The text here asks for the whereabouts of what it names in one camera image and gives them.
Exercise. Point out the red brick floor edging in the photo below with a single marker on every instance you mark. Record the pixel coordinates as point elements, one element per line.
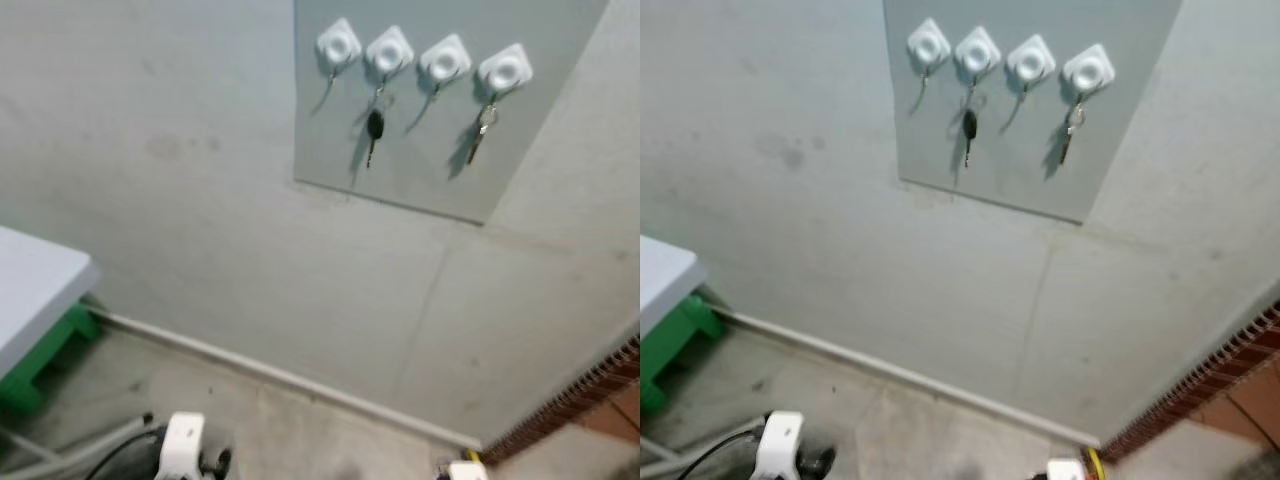
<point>1200,380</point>
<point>570,400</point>

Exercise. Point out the black headed key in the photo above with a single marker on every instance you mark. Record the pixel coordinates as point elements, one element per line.
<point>375,125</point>
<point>969,125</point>

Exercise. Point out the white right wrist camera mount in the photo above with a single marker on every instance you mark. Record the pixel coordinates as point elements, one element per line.
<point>1066,470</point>
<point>467,471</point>

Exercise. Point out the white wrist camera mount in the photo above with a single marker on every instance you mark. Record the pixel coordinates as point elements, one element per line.
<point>182,445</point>
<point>1066,470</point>
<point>467,471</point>
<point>780,445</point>

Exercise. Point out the white folding table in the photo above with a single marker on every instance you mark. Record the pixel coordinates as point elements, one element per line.
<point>665,280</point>
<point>30,290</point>

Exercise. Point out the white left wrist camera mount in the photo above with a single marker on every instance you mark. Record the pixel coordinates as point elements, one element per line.
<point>182,445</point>
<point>780,445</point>

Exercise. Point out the white wall baseboard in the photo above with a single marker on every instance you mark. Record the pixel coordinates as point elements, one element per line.
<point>900,375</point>
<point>300,385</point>

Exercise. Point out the white square wall hook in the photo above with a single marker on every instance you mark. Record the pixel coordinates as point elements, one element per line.
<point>505,70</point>
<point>389,52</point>
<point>1030,60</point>
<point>1088,70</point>
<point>338,45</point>
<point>444,62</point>
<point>928,45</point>
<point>977,50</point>

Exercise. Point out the grey wall board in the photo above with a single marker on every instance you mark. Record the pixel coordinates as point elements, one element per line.
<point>1130,30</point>
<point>540,30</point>

